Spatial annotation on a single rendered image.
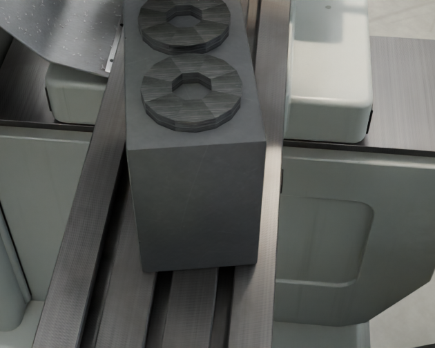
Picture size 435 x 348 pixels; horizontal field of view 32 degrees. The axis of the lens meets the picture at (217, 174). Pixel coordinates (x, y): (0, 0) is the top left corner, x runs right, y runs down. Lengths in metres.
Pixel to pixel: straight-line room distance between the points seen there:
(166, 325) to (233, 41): 0.28
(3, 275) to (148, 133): 0.91
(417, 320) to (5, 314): 0.94
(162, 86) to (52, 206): 0.73
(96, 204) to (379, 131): 0.53
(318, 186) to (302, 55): 0.22
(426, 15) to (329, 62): 1.54
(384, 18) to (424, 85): 1.36
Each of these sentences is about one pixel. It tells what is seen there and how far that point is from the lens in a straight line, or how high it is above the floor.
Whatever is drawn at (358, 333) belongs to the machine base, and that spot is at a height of 0.20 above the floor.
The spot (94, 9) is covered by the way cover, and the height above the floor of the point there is 0.87.
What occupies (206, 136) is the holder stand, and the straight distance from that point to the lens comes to 0.64.
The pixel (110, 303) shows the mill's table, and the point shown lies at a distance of 0.77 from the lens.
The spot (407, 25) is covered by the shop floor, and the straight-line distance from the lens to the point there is 2.65.
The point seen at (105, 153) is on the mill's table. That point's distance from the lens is 0.89.
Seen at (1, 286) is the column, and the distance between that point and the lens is 1.54.
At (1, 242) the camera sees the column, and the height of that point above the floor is 0.44.
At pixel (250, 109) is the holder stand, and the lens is 0.67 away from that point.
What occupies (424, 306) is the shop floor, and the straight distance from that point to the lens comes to 1.91.
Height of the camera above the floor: 1.58
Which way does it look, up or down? 49 degrees down
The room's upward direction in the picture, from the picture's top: straight up
